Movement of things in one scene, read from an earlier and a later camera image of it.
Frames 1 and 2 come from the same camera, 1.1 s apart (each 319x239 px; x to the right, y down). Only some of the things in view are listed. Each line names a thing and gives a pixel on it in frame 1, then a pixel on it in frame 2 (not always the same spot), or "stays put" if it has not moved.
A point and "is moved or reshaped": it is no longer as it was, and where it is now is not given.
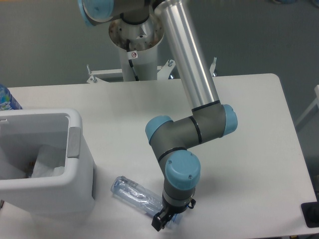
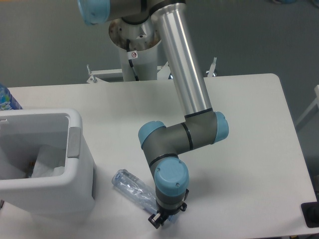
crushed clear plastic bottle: x=141 y=199 is moved or reshaped
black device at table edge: x=311 y=211 stays put
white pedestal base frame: x=97 y=75 stays put
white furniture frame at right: x=315 y=102 stays put
